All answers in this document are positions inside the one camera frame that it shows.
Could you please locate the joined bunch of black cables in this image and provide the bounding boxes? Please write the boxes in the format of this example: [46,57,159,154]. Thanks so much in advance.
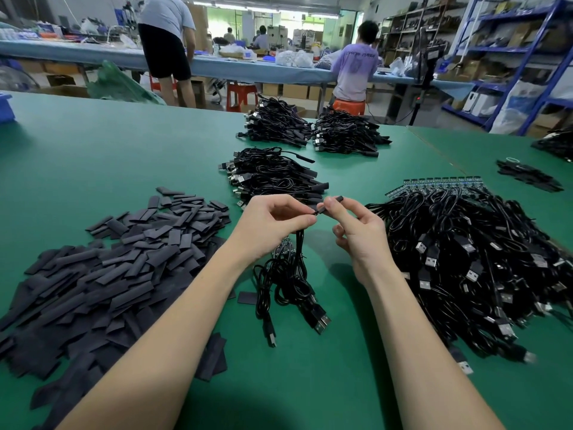
[253,232,331,348]

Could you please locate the blue metal shelving rack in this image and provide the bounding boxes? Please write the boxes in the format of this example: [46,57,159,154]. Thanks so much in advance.
[441,0,573,138]

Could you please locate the huge heap of black cables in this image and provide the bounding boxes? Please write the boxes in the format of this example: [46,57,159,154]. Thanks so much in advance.
[532,128,573,164]

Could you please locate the large pile of black cables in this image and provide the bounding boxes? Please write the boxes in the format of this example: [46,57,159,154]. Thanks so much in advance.
[367,183,573,377]

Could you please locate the pile of black sleeve strips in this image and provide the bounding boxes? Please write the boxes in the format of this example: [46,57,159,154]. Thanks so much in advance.
[0,186,232,430]

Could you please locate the green plastic bag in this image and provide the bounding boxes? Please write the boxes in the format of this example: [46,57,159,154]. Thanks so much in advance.
[87,60,167,106]

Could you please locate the long blue work table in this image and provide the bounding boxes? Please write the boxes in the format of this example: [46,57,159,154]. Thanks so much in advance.
[0,40,476,97]

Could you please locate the black usb cable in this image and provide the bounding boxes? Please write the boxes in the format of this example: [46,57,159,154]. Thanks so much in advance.
[294,205,324,260]

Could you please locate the heap of finished black cables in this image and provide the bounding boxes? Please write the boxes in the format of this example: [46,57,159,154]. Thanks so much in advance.
[220,146,331,208]

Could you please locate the person's right hand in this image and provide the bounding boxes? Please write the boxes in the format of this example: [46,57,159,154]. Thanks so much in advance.
[321,196,395,285]

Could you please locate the person's right forearm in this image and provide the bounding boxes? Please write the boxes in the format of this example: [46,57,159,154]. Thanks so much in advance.
[362,264,507,430]

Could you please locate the small bundle of cables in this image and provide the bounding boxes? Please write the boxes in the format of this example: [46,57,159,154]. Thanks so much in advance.
[496,156,565,194]

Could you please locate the person's left forearm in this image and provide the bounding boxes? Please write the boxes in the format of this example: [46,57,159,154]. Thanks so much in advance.
[58,250,261,430]

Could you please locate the orange plastic stool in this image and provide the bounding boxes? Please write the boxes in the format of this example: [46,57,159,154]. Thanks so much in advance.
[332,98,368,117]

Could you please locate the open cardboard box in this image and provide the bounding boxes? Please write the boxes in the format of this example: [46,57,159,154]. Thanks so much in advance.
[36,85,91,99]

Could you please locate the black tripod stand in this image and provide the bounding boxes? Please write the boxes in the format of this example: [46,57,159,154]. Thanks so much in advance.
[394,35,447,127]

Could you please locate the person's left hand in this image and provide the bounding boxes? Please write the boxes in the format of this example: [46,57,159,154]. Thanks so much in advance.
[224,194,320,269]

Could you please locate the black sleeve piece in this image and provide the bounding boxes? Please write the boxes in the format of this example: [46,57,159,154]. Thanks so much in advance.
[315,195,346,216]

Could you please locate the blue plastic bin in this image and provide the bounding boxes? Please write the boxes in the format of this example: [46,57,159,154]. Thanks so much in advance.
[0,92,16,124]

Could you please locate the bundle of black cables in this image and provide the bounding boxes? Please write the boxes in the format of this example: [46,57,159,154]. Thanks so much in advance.
[310,108,392,158]
[237,96,315,148]

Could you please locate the white plastic bag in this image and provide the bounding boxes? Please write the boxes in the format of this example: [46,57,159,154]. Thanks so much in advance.
[491,80,547,135]

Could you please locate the dark storage shelf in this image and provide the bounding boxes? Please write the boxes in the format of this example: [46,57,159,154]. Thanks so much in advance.
[380,0,458,68]

